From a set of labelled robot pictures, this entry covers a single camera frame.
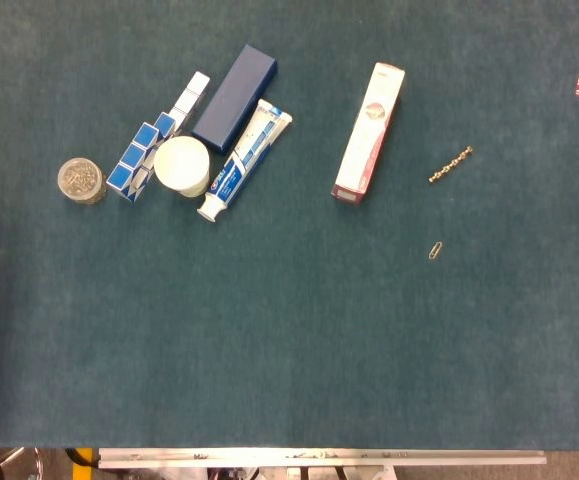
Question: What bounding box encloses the white and red toothpaste box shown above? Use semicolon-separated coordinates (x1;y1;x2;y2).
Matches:
330;61;407;207

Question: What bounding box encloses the blue and white toothpaste tube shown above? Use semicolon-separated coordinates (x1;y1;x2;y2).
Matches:
196;98;294;224

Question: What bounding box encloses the teal felt table cover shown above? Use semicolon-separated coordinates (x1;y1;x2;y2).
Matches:
0;0;579;450

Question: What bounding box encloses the navy blue rectangular box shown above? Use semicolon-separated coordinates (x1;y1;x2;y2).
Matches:
191;44;279;156

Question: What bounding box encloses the blue and white snake cube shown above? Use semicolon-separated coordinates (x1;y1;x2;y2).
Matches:
105;70;212;204

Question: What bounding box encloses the round clear jar of pins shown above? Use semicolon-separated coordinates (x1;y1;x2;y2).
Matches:
57;157;108;206

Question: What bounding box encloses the aluminium profile rail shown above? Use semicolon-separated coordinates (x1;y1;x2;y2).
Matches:
97;447;548;470

